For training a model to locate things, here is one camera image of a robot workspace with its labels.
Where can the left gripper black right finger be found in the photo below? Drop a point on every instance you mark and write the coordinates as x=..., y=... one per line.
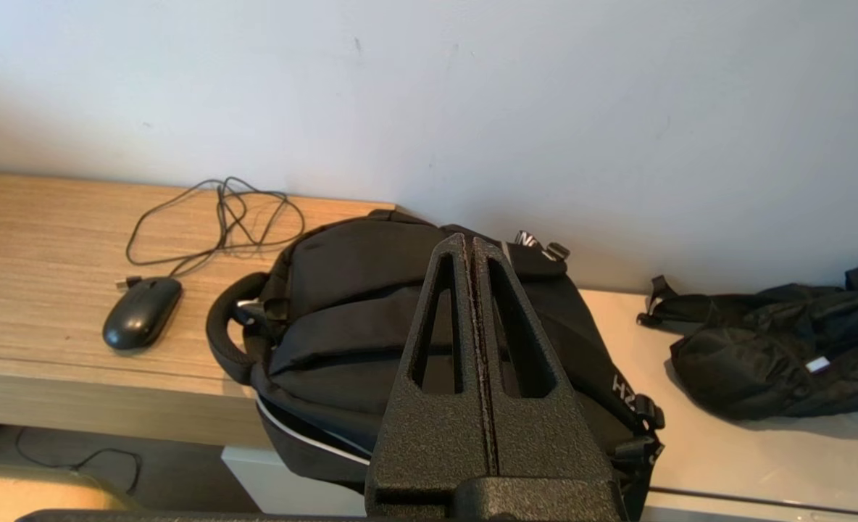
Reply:
x=545, y=442

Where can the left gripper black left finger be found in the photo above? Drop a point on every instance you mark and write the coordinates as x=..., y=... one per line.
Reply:
x=429, y=449

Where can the black backpack with grey stripes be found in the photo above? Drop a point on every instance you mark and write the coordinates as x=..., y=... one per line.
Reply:
x=342, y=304

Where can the crumpled black fabric bag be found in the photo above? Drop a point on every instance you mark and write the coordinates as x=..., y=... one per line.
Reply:
x=748, y=362

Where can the black computer mouse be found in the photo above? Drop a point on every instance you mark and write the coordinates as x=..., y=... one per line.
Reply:
x=143, y=315

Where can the beige upholstered seat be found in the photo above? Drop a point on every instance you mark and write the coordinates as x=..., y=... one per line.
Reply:
x=23, y=500

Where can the wooden desk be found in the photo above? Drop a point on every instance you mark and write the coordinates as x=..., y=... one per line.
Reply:
x=38, y=290

